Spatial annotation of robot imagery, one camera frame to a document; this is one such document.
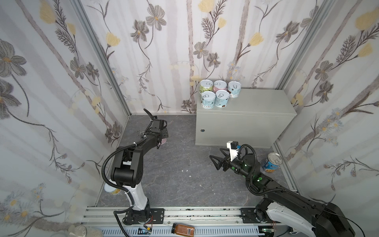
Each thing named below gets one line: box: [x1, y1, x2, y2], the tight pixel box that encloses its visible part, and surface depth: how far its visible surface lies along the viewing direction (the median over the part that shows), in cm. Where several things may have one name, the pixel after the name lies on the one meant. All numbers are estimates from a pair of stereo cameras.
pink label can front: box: [213, 79, 228, 93], surface depth 82 cm
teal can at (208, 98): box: [201, 90, 216, 110], surface depth 75 cm
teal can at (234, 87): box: [227, 80, 242, 99], surface depth 82 cm
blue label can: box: [261, 152, 283, 173], surface depth 86 cm
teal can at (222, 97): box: [214, 89, 230, 108], surface depth 76 cm
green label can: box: [199, 79, 214, 94], surface depth 82 cm
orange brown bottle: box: [171, 222, 195, 237], surface depth 69 cm
